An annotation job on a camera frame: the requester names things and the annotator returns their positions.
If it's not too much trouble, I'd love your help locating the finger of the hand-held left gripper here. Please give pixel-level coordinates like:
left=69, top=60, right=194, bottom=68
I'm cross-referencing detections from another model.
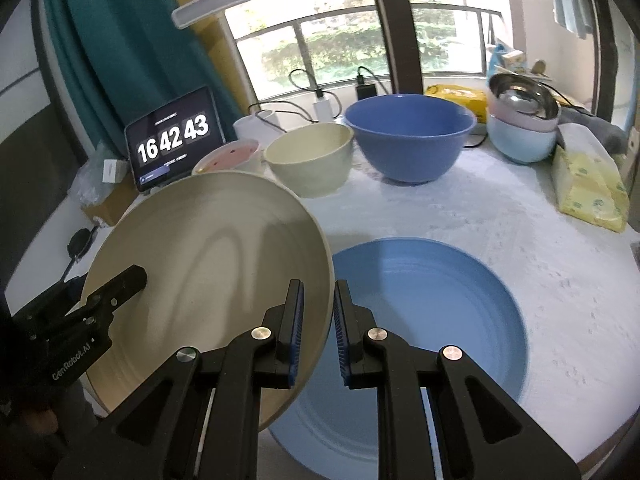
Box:
left=85, top=265, right=149, bottom=313

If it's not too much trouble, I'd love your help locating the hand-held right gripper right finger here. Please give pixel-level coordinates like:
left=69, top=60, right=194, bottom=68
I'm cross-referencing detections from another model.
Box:
left=334, top=279, right=583, bottom=480

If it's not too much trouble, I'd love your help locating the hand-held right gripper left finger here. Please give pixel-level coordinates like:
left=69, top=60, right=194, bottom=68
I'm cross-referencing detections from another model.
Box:
left=52, top=279, right=307, bottom=480

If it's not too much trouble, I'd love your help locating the cream plate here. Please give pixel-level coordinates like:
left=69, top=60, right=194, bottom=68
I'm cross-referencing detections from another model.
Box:
left=80, top=171, right=335, bottom=431

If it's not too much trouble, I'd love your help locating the blue plate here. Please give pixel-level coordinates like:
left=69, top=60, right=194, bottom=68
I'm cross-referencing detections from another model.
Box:
left=267, top=237, right=530, bottom=476

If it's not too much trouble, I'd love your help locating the cream bowl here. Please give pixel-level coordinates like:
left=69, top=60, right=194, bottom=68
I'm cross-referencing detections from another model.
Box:
left=263, top=122, right=355, bottom=198

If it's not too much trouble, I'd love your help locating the pink speckled bowl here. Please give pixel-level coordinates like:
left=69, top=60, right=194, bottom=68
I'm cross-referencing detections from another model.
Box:
left=191, top=139, right=264, bottom=177

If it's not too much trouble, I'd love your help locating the large blue bowl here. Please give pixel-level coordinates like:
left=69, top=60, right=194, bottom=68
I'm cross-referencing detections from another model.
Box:
left=344, top=93, right=477, bottom=186

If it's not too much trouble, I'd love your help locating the black round puck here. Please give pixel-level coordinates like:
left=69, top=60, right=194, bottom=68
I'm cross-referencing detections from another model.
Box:
left=66, top=227, right=93, bottom=261

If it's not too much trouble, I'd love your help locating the cardboard box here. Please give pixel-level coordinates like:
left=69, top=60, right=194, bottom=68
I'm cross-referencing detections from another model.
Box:
left=80, top=185, right=138, bottom=226

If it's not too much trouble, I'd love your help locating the clear plastic bag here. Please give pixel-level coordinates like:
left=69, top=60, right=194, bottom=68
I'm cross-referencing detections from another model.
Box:
left=75, top=142, right=133, bottom=206

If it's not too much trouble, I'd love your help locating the tablet with clock display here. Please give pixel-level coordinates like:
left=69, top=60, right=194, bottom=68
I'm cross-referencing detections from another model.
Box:
left=124, top=85, right=226, bottom=193

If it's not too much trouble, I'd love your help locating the teal curtain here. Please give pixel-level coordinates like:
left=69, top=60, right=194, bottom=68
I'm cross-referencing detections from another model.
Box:
left=40, top=0, right=246, bottom=161

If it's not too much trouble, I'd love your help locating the white charger plug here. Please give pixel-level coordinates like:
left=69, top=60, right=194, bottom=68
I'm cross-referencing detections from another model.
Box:
left=312, top=91, right=335, bottom=123

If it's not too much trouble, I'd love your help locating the white desk lamp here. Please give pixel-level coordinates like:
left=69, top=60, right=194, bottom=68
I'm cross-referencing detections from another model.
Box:
left=171, top=0, right=288, bottom=143
left=155, top=0, right=256, bottom=111

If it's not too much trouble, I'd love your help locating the light blue bowl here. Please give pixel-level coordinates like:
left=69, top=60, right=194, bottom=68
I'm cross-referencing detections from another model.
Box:
left=486, top=110, right=558, bottom=165

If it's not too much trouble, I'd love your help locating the yellow wet wipes pack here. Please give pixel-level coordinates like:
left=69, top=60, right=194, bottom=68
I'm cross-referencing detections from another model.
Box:
left=425, top=83, right=490, bottom=123

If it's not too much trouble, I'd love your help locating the yellow tissue pack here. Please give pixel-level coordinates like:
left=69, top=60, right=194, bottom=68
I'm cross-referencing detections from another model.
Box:
left=551, top=122, right=630, bottom=233

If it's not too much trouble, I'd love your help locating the blue plastic bag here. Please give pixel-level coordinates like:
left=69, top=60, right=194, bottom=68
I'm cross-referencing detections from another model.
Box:
left=487, top=44, right=508, bottom=76

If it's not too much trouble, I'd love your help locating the grey cloth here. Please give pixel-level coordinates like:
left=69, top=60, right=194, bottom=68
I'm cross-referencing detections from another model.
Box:
left=557, top=105, right=628, bottom=156

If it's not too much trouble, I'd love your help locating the light blue hanging towel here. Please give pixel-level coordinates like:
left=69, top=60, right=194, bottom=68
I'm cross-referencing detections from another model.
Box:
left=545, top=0, right=591, bottom=41

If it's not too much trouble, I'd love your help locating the dark window frame post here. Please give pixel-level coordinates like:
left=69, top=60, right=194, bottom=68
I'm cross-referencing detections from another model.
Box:
left=362, top=0, right=426, bottom=96

